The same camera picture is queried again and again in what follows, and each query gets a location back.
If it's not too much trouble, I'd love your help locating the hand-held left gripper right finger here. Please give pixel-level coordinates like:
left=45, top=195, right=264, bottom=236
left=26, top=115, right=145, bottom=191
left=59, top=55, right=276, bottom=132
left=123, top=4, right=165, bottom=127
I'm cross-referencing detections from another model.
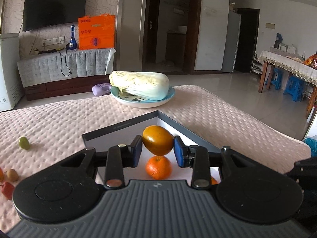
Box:
left=173, top=135, right=257, bottom=189

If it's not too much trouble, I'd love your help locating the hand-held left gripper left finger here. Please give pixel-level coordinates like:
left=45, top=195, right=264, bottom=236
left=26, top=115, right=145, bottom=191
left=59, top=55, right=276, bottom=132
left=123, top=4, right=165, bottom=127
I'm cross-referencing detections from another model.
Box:
left=59, top=135, right=143, bottom=189

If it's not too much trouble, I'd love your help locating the grey cardboard box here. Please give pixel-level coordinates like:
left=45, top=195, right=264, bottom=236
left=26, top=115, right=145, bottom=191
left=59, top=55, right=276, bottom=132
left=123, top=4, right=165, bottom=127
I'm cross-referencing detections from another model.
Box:
left=82, top=110, right=250, bottom=186

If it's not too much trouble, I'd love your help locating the green round fruit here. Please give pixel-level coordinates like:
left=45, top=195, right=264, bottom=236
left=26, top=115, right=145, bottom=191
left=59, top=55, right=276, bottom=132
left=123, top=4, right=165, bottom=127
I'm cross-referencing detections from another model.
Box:
left=18, top=136, right=31, bottom=150

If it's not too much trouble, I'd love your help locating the brown kiwi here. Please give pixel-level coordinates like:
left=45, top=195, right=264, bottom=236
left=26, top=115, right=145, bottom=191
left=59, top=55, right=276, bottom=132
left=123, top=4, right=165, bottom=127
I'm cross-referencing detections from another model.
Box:
left=6, top=169, right=19, bottom=182

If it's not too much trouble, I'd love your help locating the red apple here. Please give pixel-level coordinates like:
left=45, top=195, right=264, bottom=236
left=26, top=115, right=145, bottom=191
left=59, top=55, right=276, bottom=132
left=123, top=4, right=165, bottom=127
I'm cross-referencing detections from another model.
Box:
left=0, top=182, right=15, bottom=201

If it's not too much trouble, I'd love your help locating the teal plastic bag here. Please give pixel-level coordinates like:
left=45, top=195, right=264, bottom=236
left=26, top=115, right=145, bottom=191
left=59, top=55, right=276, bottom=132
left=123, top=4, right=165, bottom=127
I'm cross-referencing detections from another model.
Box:
left=304, top=135, right=317, bottom=158

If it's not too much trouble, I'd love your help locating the light blue plate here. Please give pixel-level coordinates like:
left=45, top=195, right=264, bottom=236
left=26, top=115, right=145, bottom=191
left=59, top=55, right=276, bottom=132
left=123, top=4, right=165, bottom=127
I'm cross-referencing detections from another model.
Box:
left=110, top=86, right=175, bottom=108

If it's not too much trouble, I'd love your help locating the napa cabbage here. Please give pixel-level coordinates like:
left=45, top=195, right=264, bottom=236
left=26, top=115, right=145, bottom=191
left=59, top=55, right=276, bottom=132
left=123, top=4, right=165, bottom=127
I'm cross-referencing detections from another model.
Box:
left=109, top=71, right=170, bottom=101

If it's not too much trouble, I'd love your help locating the purple bottle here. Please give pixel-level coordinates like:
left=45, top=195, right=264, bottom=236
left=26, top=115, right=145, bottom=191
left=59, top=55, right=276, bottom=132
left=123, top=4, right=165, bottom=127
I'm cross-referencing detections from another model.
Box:
left=92, top=84, right=113, bottom=97

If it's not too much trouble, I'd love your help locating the blue plastic stool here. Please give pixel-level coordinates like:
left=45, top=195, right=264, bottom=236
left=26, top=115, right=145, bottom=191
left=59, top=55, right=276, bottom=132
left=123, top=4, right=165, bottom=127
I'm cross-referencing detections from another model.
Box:
left=266, top=68, right=283, bottom=90
left=283, top=76, right=306, bottom=102

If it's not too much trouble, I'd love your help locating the brown wooden tv cabinet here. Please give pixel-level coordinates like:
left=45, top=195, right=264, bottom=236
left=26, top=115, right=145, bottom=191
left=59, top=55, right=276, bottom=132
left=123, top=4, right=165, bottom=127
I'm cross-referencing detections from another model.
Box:
left=23, top=74, right=112, bottom=101

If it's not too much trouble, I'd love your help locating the wooden dining table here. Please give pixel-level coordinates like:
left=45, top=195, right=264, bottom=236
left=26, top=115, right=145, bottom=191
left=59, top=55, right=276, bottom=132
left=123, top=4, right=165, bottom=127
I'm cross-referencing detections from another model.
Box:
left=258, top=59, right=317, bottom=119

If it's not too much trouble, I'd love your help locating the orange snack bag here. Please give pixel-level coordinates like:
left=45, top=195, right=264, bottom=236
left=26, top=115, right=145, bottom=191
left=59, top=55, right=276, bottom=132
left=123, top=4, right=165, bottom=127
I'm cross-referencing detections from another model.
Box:
left=305, top=52, right=317, bottom=69

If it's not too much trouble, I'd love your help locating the lace tablecloth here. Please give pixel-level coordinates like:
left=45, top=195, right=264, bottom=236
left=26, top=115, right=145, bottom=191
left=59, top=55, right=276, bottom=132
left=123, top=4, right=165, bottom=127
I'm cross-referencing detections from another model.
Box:
left=258, top=50, right=317, bottom=87

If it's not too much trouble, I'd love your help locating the white checked cloth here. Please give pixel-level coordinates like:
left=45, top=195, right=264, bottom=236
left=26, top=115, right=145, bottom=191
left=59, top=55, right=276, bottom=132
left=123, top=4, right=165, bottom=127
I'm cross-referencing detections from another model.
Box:
left=17, top=48, right=117, bottom=88

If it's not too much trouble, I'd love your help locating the silver refrigerator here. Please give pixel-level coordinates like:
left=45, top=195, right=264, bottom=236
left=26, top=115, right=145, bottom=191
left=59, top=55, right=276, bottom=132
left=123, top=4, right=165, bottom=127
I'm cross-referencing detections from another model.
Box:
left=222, top=10, right=241, bottom=73

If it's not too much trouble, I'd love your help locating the orange cardboard box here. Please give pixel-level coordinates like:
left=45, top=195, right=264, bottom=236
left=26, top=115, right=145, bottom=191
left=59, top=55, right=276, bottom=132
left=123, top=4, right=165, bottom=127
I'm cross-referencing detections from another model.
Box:
left=78, top=15, right=116, bottom=50

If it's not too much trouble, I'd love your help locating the blue glass bottle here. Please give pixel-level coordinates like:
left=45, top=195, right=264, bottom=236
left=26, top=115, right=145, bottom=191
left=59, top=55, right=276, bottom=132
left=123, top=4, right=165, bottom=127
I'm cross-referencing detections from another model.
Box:
left=69, top=25, right=76, bottom=50

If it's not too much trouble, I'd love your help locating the blue kettle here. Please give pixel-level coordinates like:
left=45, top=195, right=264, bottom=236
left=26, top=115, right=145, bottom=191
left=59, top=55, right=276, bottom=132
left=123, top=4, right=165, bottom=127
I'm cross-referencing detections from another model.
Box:
left=274, top=32, right=284, bottom=48

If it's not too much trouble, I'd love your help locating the white chest freezer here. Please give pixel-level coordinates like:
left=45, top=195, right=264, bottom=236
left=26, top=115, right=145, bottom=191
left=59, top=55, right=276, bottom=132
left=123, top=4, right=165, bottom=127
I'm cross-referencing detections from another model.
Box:
left=0, top=33, right=24, bottom=111

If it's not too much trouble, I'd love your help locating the black television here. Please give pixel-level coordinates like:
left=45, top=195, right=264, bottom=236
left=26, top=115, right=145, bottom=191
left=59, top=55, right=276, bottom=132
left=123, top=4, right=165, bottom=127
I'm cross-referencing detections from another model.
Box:
left=22, top=0, right=88, bottom=32

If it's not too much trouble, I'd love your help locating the black cable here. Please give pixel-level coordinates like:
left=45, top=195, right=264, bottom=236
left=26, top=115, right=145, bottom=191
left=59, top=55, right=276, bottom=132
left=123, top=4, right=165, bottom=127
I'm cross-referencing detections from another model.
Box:
left=60, top=50, right=72, bottom=76

